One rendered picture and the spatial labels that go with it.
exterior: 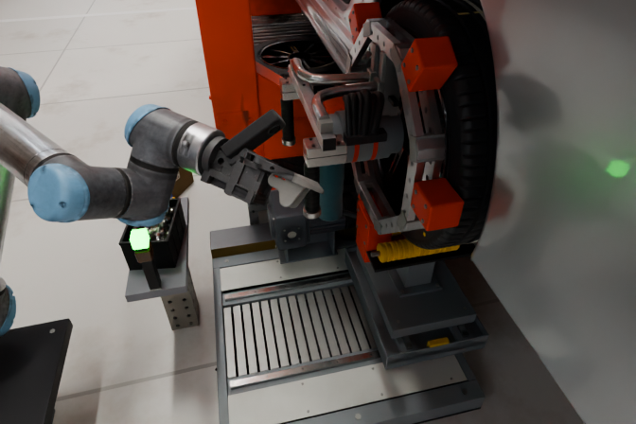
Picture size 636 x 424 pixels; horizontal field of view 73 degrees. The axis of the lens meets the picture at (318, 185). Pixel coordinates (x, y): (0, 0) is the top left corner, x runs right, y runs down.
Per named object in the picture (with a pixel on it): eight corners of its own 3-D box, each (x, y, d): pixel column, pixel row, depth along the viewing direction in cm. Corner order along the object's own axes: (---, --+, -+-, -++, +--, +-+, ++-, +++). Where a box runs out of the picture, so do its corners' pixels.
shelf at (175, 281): (187, 292, 128) (185, 285, 126) (127, 303, 125) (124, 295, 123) (189, 203, 161) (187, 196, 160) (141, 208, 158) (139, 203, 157)
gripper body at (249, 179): (269, 207, 78) (213, 183, 82) (287, 164, 78) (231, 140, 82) (252, 205, 71) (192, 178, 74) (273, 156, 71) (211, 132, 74)
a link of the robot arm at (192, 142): (214, 128, 83) (187, 115, 74) (236, 137, 82) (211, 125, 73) (196, 171, 83) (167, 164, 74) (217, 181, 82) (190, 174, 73)
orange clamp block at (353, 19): (385, 31, 118) (379, 1, 119) (358, 33, 117) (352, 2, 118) (378, 44, 125) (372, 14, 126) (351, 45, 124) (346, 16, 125)
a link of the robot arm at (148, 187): (91, 211, 80) (108, 148, 78) (143, 208, 90) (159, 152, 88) (122, 233, 76) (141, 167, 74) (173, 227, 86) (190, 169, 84)
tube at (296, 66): (377, 87, 110) (379, 45, 104) (302, 95, 107) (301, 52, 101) (356, 61, 124) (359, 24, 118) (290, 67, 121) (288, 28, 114)
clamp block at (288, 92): (314, 97, 123) (314, 80, 120) (282, 101, 121) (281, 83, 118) (310, 90, 127) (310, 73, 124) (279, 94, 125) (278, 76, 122)
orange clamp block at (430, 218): (440, 201, 99) (459, 227, 92) (408, 205, 98) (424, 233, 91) (446, 176, 95) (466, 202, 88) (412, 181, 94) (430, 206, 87)
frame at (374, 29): (421, 273, 113) (463, 74, 81) (397, 276, 112) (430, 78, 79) (360, 160, 156) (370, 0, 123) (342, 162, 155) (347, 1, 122)
